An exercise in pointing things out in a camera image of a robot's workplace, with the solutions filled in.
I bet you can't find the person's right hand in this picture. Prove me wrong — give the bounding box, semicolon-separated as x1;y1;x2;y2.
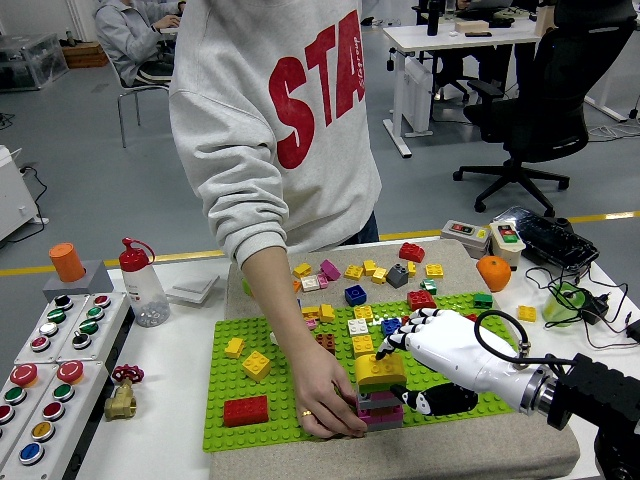
288;343;370;440

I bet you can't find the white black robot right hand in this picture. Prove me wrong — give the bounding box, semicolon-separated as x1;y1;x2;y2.
374;306;545;418

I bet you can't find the yellow curved toy brick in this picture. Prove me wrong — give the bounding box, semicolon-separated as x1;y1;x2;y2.
354;352;408;394

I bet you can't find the multicolour toy brick stack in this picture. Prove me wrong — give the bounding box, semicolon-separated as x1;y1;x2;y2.
355;384;405;433

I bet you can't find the yellow square toy brick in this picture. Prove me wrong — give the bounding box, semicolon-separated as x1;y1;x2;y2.
351;333;376;358
241;349;272;384

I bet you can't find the large red toy brick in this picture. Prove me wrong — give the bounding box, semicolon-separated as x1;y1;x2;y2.
222;394;270;429

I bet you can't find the green toy baseplate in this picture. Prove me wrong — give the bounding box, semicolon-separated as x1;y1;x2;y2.
201;293;552;454

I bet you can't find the grey sloped toy brick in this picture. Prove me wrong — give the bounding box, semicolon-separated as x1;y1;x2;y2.
385;262;410;289

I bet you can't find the orange fruit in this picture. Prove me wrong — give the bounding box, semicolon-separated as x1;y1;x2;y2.
475;255;513;293

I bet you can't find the grey-brown foam mat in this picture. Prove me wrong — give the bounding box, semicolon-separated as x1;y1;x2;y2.
208;238;582;480

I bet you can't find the green translucent cup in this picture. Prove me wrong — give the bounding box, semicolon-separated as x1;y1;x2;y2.
541;281;587;329

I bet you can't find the black keyboard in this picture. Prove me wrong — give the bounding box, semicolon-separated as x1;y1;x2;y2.
492;205;600;274

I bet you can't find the black power adapter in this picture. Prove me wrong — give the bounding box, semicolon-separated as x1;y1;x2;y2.
574;292;612;326

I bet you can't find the brass valve red handwheel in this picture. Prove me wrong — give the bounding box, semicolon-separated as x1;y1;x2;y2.
103;363;145;422

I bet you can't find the clear squeeze bottle red cap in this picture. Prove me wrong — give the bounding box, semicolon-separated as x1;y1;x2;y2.
118;237;172;329

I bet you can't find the grey four-button control box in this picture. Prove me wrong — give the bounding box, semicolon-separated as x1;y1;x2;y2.
13;293;91;365
57;292;132;364

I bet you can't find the grey block holder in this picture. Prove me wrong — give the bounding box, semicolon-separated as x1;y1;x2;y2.
41;259;115;304

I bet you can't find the white computer tower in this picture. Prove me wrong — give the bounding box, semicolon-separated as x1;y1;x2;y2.
402;57;434;137

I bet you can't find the grey mushroom-button control box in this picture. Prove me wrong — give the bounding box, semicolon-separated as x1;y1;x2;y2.
0;359;111;480
0;362;57;451

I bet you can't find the black office chair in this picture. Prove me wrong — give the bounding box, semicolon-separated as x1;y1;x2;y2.
452;14;639;217

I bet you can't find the orange cylinder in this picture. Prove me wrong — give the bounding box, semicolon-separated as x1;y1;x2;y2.
48;242;87;284

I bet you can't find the seated person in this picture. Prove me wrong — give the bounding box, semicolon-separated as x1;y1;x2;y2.
93;0;187;87
432;0;541;101

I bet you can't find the white desk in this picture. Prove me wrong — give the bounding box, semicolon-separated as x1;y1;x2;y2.
382;17;544;160
583;19;640;124

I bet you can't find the black bottle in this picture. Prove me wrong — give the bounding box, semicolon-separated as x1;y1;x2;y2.
426;0;446;37

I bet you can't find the grey metal chair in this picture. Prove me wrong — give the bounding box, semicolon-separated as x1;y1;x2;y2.
102;37;174;150

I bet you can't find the white cabinet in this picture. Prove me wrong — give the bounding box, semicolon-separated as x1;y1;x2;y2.
0;144;51;244

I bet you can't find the wooden crate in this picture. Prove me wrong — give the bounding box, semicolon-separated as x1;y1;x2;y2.
60;40;111;70

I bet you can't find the clear plastic storage box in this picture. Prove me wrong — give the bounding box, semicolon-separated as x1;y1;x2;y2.
0;32;70;94

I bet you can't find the grey switch box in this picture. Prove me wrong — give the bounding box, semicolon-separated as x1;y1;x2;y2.
440;219;492;260

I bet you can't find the cream switch box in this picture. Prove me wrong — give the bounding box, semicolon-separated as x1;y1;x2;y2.
488;220;526;271

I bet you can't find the white wall switch plate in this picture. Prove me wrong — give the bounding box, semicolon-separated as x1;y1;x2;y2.
166;274;221;306

